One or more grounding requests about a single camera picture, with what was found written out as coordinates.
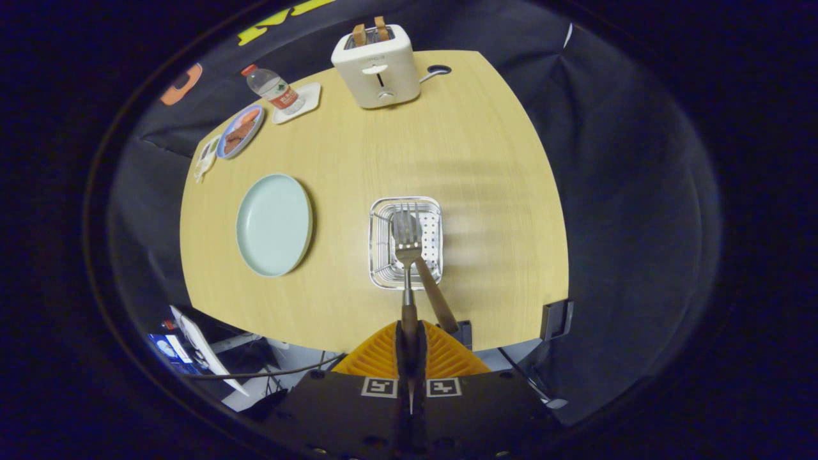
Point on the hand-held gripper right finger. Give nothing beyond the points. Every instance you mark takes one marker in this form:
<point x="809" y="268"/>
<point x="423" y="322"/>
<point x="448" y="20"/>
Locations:
<point x="473" y="415"/>

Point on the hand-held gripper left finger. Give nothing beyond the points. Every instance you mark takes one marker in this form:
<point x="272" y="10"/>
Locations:
<point x="345" y="415"/>

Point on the black table clamp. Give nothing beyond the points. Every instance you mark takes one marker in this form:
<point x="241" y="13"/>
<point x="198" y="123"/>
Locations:
<point x="556" y="319"/>

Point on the white flat board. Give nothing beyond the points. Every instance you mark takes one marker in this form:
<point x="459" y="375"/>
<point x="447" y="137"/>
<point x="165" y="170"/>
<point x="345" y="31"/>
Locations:
<point x="204" y="348"/>

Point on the lit blue screen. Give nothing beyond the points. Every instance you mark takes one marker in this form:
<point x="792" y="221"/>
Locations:
<point x="171" y="350"/>

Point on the light green plate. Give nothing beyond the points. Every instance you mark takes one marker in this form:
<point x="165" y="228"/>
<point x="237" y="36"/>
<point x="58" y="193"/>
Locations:
<point x="275" y="223"/>

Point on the black backdrop cloth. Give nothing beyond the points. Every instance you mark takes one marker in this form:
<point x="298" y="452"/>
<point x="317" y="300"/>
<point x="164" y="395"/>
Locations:
<point x="639" y="191"/>

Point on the blue plate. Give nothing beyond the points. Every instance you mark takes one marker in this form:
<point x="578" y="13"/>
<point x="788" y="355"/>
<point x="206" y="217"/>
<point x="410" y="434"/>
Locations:
<point x="228" y="150"/>

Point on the white divided sauce dish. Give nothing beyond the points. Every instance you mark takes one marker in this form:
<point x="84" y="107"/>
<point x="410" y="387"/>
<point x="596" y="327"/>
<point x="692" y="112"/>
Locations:
<point x="206" y="160"/>

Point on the brown meat slices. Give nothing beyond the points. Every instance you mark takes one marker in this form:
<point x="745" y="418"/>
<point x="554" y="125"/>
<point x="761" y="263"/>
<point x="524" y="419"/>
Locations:
<point x="241" y="131"/>

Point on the white square coaster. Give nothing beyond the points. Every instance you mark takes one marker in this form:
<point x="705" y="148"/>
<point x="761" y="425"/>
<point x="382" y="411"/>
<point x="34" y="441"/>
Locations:
<point x="310" y="96"/>

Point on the clear water bottle red cap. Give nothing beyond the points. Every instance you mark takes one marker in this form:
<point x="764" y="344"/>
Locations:
<point x="278" y="92"/>

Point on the white toaster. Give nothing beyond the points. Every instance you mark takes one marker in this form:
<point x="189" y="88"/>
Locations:
<point x="380" y="73"/>

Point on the brown toast slice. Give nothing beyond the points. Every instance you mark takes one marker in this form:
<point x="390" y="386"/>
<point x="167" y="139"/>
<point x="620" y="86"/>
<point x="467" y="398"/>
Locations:
<point x="359" y="34"/>
<point x="381" y="28"/>

